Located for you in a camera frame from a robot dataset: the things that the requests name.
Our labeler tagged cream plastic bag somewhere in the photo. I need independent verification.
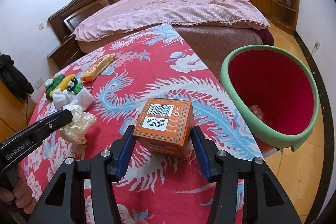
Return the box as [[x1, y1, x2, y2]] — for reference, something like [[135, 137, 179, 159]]
[[59, 105, 97, 145]]

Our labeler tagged orange cardboard box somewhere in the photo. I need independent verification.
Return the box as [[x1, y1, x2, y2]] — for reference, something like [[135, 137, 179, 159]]
[[133, 98, 195, 160]]

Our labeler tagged white cloth sock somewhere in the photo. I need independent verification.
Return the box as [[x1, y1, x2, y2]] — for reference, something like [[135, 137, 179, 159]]
[[52, 88, 95, 111]]

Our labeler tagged green panda keychain toy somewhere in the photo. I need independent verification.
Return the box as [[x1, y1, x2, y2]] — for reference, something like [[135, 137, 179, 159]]
[[66, 77, 83, 95]]

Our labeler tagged orange snack packet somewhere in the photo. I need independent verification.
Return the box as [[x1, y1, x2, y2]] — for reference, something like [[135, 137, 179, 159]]
[[80, 54, 117, 83]]

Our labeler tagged trash inside bin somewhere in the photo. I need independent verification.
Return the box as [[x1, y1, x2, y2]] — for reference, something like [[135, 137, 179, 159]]
[[249, 105, 264, 121]]

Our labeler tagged person's left hand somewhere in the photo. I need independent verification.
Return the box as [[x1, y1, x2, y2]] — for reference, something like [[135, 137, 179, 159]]
[[1, 165, 37, 214]]

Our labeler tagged wooden wardrobe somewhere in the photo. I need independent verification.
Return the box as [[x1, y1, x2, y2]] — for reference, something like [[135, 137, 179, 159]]
[[0, 82, 37, 141]]

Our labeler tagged black hanging jacket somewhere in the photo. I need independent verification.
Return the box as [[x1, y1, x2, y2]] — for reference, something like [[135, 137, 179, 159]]
[[0, 54, 34, 102]]

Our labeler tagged green clover squishy toy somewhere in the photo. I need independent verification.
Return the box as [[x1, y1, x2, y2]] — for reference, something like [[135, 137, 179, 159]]
[[45, 75, 65, 101]]

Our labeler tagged red bin with green rim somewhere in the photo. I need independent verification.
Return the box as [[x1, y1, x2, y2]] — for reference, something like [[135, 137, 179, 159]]
[[220, 45, 319, 151]]

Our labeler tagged dark wooden nightstand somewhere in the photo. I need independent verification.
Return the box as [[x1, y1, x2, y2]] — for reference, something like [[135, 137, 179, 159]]
[[48, 35, 85, 69]]

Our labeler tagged red floral tablecloth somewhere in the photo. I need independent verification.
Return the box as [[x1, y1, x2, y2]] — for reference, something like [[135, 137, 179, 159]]
[[22, 24, 261, 223]]

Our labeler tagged dark wooden headboard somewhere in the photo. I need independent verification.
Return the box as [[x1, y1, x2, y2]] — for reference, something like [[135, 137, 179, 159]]
[[48, 0, 119, 43]]

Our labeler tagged pink checked bedspread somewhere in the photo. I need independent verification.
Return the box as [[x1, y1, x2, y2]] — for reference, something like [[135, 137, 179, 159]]
[[73, 0, 270, 42]]

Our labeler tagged wooden corner shelf unit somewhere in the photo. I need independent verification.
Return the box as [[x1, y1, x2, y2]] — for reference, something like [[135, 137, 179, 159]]
[[270, 0, 299, 35]]

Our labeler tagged white wall socket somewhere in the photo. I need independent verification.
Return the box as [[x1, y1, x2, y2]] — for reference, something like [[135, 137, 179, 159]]
[[34, 77, 45, 90]]

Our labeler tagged white wall switch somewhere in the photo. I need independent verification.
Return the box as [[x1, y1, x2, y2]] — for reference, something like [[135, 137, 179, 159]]
[[38, 23, 45, 30]]

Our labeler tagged bed with brown frame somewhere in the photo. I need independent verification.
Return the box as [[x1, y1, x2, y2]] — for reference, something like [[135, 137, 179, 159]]
[[79, 24, 274, 84]]

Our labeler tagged wall outlet with cable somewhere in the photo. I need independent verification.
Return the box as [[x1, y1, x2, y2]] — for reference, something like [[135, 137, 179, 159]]
[[306, 40, 321, 60]]

